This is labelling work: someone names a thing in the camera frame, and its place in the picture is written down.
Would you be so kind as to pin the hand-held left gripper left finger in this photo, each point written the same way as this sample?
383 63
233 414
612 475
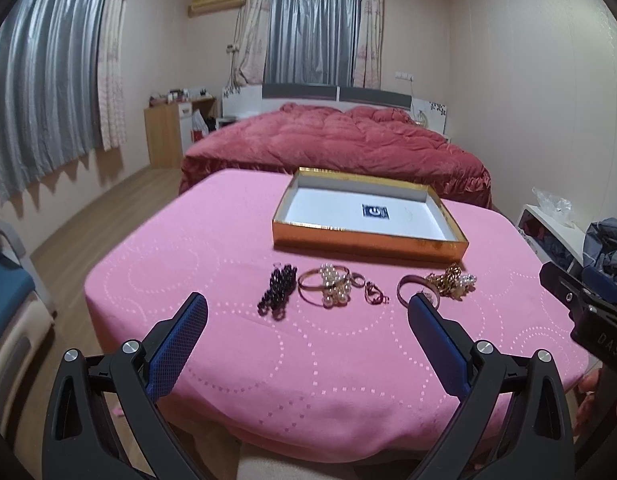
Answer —
181 340

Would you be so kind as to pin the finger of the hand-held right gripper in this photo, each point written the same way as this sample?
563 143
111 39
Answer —
563 290
605 285

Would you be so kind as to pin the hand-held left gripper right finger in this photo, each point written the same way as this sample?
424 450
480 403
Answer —
436 340

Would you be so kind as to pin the wide rose gold bangle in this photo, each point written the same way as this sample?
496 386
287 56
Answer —
406 287

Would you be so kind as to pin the thin rose gold bangle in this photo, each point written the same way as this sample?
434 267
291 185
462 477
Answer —
308 287

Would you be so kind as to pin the gold cardboard box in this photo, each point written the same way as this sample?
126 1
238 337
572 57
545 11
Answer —
358 212

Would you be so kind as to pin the person's right hand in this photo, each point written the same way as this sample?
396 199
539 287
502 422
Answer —
589 410

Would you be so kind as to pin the dark grey cloth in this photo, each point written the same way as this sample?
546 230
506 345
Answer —
608 245

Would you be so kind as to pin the white cabinet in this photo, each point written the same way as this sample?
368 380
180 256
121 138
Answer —
548 232

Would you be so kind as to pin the clear plastic bag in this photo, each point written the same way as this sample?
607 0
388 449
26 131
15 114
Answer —
553 205

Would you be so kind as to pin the blue grey chair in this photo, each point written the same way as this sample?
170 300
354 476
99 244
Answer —
8 280

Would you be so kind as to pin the wooden desk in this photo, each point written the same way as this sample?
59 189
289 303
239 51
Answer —
163 135

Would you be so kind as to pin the white plastic bag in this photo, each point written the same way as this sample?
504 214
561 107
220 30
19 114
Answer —
198 127

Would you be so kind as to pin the red quilted bed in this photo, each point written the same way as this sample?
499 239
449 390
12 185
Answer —
333 145

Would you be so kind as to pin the white grey headboard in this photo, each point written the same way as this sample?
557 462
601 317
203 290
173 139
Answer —
308 92

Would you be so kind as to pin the floral cream curtain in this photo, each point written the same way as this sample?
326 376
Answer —
369 25
253 25
113 60

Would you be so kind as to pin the large grey window curtain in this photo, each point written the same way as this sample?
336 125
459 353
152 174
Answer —
43 70

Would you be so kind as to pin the grey pleated curtain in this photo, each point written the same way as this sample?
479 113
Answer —
313 25

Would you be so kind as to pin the cream air conditioner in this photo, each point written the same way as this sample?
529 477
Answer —
217 2

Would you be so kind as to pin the white wall socket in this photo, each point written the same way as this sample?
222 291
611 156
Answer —
404 76

